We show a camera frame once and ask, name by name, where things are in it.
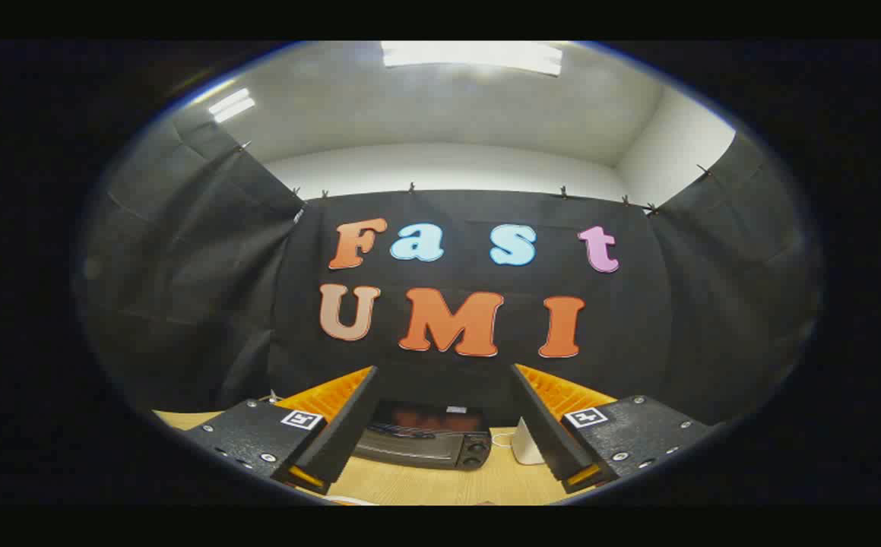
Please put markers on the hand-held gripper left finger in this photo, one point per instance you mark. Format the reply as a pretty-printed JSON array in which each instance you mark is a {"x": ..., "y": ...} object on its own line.
[{"x": 341, "y": 429}]

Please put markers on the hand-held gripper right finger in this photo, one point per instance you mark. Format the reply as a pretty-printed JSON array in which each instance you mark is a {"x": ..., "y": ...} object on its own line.
[{"x": 546, "y": 429}]

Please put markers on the black toaster oven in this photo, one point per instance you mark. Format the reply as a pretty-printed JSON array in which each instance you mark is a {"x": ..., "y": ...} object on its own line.
[{"x": 425, "y": 450}]

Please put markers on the white bread toaster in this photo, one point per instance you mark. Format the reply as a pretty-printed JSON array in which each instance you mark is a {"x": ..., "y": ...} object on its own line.
[{"x": 525, "y": 444}]

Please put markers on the black backdrop cloth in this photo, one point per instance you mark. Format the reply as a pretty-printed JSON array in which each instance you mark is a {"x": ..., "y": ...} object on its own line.
[{"x": 638, "y": 342}]

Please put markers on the row of small cloth clips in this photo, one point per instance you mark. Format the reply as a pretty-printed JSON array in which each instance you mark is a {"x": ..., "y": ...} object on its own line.
[{"x": 411, "y": 187}]

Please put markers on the small ceiling light panel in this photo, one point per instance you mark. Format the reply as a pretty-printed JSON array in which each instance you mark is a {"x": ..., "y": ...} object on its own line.
[{"x": 232, "y": 105}]

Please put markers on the large ceiling light panel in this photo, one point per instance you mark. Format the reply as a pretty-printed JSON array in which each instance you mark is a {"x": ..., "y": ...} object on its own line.
[{"x": 470, "y": 57}]

